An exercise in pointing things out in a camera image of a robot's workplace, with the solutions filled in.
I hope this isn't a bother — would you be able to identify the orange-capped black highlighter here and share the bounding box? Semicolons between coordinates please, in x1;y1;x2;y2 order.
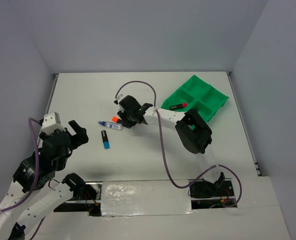
112;116;124;125

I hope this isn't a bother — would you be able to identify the clear blue-capped spray bottle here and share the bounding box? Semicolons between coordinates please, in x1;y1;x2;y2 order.
98;121;123;131

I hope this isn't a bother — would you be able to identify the blue-capped black highlighter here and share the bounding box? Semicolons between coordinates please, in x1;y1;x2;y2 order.
101;130;110;150

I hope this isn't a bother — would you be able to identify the pink-capped black highlighter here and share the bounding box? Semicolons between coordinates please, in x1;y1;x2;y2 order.
169;102;188;111

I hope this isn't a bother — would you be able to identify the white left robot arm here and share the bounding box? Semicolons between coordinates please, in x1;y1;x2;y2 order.
0;119;89;240

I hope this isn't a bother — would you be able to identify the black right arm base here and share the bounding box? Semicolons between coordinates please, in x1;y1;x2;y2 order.
188;173;236;210

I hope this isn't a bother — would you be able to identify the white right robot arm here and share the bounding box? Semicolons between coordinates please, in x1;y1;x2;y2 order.
114;94;224;196

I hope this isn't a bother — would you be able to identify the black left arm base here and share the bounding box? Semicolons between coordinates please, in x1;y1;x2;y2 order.
54;173;102;217

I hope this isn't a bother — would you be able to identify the green compartment tray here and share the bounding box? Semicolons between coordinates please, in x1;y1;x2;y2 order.
161;75;229;122

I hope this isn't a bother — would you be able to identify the silver tape sheet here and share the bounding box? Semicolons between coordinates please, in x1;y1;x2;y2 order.
101;180;193;217

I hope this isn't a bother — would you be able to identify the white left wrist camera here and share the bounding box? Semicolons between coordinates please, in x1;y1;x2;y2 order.
41;111;65;135

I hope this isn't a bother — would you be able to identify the aluminium table edge rail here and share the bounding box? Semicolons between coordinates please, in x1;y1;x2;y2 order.
37;73;59;146

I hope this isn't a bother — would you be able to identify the right aluminium table rail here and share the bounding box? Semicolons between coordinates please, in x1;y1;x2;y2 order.
226;71;262;177

